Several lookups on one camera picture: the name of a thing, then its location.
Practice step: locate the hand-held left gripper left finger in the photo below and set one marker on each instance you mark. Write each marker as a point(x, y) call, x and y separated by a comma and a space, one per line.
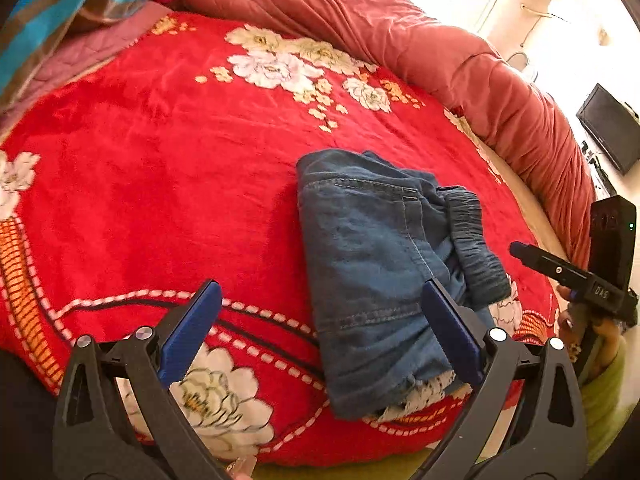
point(192, 330)

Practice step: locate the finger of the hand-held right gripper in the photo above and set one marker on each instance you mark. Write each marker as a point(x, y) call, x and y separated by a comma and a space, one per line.
point(540, 259)

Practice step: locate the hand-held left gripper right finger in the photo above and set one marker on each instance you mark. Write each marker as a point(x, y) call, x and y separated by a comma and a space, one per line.
point(452, 332)

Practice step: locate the blue pants with lace cuffs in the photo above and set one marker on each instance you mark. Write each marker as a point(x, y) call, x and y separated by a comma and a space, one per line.
point(365, 240)

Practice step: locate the person's right hand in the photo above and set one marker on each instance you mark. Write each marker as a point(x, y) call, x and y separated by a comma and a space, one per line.
point(566, 322)

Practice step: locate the beige bed sheet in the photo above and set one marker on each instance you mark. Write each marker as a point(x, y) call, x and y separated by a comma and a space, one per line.
point(525, 200)

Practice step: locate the black television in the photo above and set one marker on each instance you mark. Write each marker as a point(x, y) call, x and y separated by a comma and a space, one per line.
point(612, 125)

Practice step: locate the red floral blanket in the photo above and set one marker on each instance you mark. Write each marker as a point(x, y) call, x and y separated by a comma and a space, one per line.
point(150, 185)

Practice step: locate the yellow-green bed sheet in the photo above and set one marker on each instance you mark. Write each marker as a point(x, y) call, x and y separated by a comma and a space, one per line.
point(605, 410)

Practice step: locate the pink-red quilt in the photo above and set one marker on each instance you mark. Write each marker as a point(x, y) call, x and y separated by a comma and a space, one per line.
point(400, 35)

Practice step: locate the mauve quilted pad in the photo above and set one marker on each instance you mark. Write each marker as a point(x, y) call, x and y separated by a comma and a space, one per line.
point(90, 55)

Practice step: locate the striped blue brown towel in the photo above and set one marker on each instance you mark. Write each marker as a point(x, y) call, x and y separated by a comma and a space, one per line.
point(50, 10)

